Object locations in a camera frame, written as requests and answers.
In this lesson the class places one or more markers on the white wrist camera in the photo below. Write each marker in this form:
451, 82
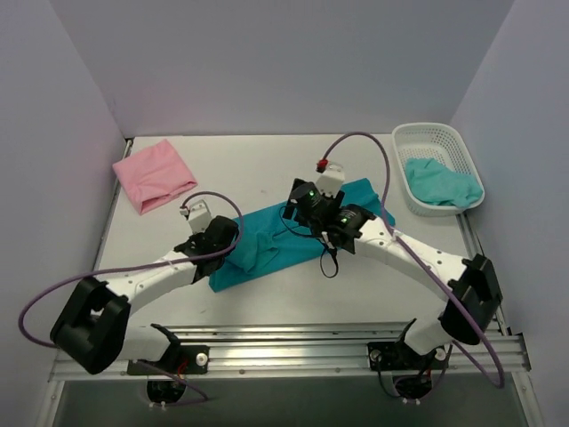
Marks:
198, 215
331, 178

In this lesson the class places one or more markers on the aluminium rail frame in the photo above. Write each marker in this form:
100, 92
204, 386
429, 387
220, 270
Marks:
295, 324

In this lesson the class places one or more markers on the light turquoise shirt in basket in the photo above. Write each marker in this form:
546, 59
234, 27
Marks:
435, 184

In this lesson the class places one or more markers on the white plastic basket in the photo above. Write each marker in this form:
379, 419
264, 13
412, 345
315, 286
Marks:
444, 144

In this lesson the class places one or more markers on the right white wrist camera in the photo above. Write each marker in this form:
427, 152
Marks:
331, 178

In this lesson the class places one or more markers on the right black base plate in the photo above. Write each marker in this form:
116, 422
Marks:
397, 356

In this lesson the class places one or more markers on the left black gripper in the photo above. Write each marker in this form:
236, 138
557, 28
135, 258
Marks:
227, 229

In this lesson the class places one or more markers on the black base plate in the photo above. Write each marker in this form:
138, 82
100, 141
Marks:
191, 360
397, 356

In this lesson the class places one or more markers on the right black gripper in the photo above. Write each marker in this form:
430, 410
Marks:
295, 196

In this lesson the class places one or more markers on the pink folded t shirt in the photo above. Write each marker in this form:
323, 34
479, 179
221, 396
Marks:
154, 176

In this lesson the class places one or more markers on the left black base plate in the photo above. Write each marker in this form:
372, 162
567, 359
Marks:
191, 360

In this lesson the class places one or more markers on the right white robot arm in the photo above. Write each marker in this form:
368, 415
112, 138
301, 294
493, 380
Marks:
469, 287

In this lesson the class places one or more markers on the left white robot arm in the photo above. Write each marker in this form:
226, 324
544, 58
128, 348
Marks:
93, 325

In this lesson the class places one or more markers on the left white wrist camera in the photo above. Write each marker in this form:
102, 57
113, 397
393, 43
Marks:
198, 215

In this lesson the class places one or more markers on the teal t shirt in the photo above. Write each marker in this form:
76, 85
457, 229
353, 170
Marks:
269, 244

